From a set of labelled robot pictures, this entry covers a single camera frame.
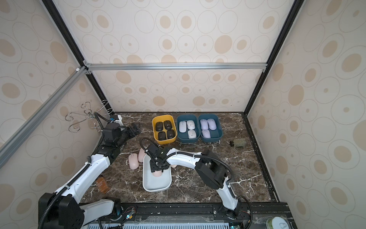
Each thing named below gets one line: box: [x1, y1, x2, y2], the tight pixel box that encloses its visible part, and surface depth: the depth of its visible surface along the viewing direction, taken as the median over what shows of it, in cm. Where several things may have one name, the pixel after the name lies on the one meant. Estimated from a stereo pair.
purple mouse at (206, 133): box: [201, 129, 211, 139], surface depth 104 cm
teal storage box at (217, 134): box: [198, 113, 224, 143], surface depth 109 cm
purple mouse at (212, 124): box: [207, 118, 217, 131], surface depth 111 cm
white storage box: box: [142, 154, 173, 193], surface depth 86 cm
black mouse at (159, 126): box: [155, 121, 163, 132], surface depth 111 cm
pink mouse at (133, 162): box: [128, 153, 140, 170], surface depth 92 cm
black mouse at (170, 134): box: [166, 129, 176, 139], surface depth 106 cm
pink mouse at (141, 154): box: [138, 147, 147, 163], surface depth 94 cm
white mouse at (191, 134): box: [187, 129, 197, 139], surface depth 105 cm
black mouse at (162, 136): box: [158, 131, 167, 141], surface depth 105 cm
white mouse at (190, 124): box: [186, 119, 196, 130], surface depth 111 cm
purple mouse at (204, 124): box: [199, 118, 209, 130], surface depth 111 cm
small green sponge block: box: [233, 138, 246, 147], surface depth 100 cm
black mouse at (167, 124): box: [163, 120, 173, 131], surface depth 111 cm
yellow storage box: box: [152, 114, 178, 145], surface depth 111 cm
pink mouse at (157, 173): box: [152, 170, 163, 177], surface depth 86 cm
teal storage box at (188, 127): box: [176, 114, 201, 143], surface depth 110 cm
